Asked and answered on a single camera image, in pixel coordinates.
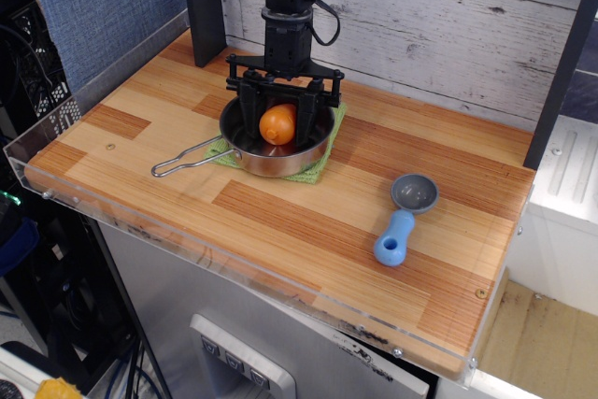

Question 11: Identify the black vertical post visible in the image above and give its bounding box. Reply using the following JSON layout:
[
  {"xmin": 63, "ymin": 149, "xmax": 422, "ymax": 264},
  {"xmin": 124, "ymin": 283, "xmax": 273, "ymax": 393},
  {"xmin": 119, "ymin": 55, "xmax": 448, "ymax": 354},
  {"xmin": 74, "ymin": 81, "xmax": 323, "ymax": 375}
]
[
  {"xmin": 523, "ymin": 0, "xmax": 597, "ymax": 170},
  {"xmin": 187, "ymin": 0, "xmax": 227, "ymax": 67}
]

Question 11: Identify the black left vertical post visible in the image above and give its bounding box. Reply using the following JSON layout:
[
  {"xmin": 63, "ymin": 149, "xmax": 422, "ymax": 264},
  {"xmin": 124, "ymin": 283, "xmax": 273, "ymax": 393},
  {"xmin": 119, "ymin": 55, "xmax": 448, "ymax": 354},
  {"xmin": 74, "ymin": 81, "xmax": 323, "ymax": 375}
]
[{"xmin": 187, "ymin": 0, "xmax": 227, "ymax": 67}]

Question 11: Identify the white side unit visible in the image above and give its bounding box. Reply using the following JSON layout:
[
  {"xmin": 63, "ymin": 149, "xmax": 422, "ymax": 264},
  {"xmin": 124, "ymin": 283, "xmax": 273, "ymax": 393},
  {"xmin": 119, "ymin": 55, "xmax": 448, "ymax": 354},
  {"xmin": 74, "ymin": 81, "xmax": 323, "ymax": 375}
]
[{"xmin": 505, "ymin": 116, "xmax": 597, "ymax": 315}]

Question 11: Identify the black right vertical post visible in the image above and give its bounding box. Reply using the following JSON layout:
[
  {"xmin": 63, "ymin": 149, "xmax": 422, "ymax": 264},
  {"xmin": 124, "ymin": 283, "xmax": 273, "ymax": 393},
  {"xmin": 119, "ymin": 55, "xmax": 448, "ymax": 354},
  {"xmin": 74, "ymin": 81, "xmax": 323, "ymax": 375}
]
[{"xmin": 523, "ymin": 0, "xmax": 597, "ymax": 170}]

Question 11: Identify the stainless steel pot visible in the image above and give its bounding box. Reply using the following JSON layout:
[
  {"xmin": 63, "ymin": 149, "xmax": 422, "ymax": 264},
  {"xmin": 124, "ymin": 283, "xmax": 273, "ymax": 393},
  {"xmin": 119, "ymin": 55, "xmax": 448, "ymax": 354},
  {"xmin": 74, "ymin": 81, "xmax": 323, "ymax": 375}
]
[{"xmin": 151, "ymin": 99, "xmax": 335, "ymax": 178}]

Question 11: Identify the blue grey toy spoon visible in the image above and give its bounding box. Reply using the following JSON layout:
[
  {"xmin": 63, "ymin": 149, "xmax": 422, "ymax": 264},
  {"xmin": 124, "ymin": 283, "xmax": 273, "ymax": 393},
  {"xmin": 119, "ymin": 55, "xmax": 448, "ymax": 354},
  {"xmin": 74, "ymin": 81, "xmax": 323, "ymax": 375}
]
[{"xmin": 374, "ymin": 174, "xmax": 439, "ymax": 267}]

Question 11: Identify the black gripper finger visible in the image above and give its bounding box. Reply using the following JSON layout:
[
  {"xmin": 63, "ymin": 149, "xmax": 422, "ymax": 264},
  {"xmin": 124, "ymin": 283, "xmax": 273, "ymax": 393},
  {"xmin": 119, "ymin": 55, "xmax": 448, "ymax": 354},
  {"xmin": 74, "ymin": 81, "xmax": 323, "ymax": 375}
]
[
  {"xmin": 294, "ymin": 79, "xmax": 323, "ymax": 146},
  {"xmin": 238, "ymin": 72, "xmax": 266, "ymax": 138}
]

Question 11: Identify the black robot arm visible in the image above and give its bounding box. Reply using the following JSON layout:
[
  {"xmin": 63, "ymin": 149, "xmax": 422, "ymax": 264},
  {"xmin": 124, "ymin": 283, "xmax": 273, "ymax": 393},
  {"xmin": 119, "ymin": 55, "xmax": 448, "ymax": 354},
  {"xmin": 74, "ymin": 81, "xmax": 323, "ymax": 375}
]
[{"xmin": 187, "ymin": 0, "xmax": 344, "ymax": 146}]

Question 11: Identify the orange toy egg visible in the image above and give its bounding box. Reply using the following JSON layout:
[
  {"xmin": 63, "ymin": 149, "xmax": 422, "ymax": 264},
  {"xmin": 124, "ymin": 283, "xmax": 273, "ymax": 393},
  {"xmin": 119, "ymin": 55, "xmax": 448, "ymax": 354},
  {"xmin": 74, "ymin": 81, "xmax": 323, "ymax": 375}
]
[{"xmin": 259, "ymin": 104, "xmax": 296, "ymax": 146}]

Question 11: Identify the green cloth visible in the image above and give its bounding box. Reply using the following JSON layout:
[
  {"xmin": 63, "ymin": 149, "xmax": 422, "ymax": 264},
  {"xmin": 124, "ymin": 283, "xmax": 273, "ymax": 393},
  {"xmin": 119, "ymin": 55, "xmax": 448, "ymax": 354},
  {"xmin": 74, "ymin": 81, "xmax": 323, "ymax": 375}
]
[{"xmin": 204, "ymin": 103, "xmax": 347, "ymax": 185}]

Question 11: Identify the silver cabinet with buttons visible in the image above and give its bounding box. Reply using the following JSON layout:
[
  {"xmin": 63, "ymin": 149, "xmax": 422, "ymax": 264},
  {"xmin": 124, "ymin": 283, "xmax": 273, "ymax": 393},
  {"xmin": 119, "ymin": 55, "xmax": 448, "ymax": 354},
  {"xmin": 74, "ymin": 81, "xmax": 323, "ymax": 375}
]
[{"xmin": 97, "ymin": 223, "xmax": 438, "ymax": 398}]

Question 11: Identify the clear acrylic table guard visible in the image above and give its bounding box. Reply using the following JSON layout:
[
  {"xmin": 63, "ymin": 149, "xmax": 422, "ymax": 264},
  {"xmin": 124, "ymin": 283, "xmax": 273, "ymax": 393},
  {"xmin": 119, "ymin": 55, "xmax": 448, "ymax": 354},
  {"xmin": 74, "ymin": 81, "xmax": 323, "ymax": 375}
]
[{"xmin": 6, "ymin": 33, "xmax": 534, "ymax": 384}]

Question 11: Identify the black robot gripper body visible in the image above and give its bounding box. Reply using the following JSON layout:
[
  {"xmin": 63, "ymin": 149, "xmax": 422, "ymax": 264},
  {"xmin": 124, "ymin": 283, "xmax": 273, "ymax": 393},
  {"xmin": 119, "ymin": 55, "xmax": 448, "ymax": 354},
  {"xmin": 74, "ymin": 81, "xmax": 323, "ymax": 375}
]
[{"xmin": 226, "ymin": 20, "xmax": 344, "ymax": 107}]

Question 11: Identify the black plastic crate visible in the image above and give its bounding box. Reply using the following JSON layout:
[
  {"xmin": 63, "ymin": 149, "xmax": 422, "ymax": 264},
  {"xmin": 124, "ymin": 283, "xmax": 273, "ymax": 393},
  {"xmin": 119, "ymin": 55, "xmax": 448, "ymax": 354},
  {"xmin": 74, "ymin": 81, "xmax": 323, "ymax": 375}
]
[{"xmin": 3, "ymin": 1, "xmax": 70, "ymax": 118}]

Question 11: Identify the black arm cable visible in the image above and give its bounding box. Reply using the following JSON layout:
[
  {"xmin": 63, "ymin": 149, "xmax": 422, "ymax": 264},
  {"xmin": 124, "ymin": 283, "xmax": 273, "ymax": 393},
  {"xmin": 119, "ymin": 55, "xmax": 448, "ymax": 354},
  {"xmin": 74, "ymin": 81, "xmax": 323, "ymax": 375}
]
[{"xmin": 310, "ymin": 0, "xmax": 341, "ymax": 48}]

